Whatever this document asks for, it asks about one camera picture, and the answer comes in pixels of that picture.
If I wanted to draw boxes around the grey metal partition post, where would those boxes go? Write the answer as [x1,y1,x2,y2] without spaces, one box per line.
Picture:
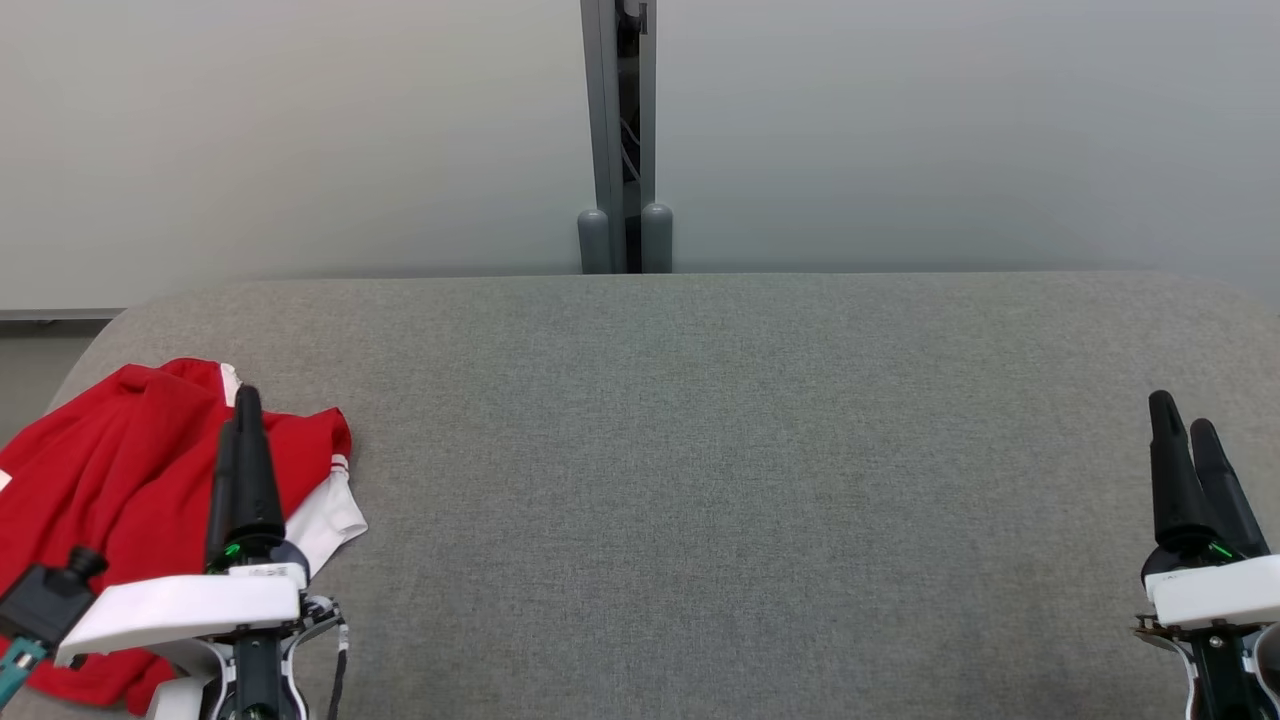
[580,0,658,274]

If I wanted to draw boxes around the teal left camera connector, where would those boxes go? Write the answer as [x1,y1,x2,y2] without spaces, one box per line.
[0,640,47,707]

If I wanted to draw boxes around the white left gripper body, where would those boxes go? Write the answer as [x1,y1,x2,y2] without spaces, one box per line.
[55,536,311,667]

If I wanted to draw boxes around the red shorts with white stripes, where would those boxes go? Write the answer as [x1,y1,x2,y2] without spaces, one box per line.
[0,358,243,716]

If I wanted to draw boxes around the grey cylindrical post foot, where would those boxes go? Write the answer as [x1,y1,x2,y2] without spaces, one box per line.
[577,208,611,274]
[641,203,674,274]

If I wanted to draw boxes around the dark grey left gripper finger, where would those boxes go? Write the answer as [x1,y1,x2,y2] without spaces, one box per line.
[205,420,242,573]
[232,385,287,549]

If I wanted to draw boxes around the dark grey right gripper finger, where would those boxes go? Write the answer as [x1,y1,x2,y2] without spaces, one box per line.
[1190,418,1272,557]
[1148,390,1217,549]

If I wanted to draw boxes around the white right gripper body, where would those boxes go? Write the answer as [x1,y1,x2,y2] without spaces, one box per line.
[1142,540,1280,632]

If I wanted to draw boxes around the grey wall baseboard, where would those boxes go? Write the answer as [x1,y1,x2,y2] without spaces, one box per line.
[0,308,128,323]

